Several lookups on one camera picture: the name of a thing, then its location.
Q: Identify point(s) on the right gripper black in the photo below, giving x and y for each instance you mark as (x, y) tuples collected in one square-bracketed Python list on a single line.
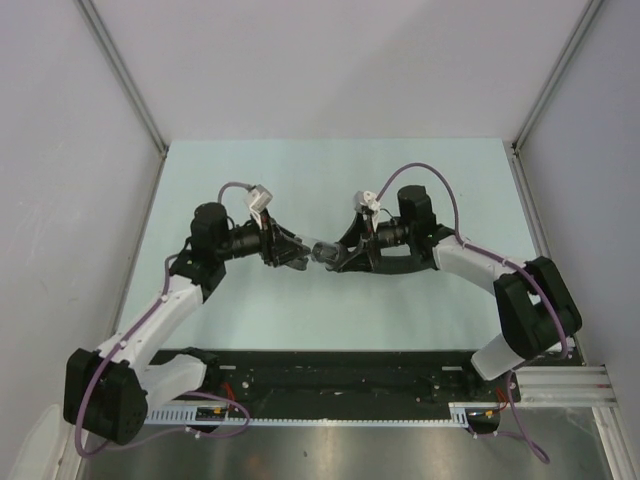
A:
[(360, 259)]

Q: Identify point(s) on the right aluminium corner post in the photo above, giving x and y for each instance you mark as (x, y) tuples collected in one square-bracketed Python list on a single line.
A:
[(565, 58)]

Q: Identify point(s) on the clear plastic elbow fitting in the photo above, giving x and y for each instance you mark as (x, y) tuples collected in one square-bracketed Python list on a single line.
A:
[(317, 252)]

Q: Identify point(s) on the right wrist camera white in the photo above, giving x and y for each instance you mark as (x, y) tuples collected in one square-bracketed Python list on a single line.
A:
[(366, 202)]

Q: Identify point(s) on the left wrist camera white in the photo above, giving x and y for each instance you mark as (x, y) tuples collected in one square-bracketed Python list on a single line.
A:
[(258, 198)]

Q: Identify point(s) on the aluminium corner post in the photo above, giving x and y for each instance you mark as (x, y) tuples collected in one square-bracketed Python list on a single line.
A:
[(115, 60), (565, 58)]

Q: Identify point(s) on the left aluminium corner post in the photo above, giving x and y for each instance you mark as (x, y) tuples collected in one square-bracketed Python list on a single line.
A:
[(115, 60)]

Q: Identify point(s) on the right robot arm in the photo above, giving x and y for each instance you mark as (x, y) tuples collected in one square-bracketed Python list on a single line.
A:
[(536, 310)]

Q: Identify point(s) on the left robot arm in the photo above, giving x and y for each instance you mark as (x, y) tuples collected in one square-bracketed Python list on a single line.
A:
[(110, 390)]

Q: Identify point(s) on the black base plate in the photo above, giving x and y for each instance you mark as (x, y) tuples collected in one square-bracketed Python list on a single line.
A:
[(411, 376)]

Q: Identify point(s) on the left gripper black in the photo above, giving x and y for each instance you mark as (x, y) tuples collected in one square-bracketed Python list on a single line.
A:
[(273, 243)]

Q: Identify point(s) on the grey slotted cable duct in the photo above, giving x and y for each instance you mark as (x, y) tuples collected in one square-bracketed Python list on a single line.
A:
[(208, 414)]

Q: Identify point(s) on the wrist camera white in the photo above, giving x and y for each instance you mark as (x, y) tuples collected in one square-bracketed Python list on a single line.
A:
[(258, 198), (366, 202)]

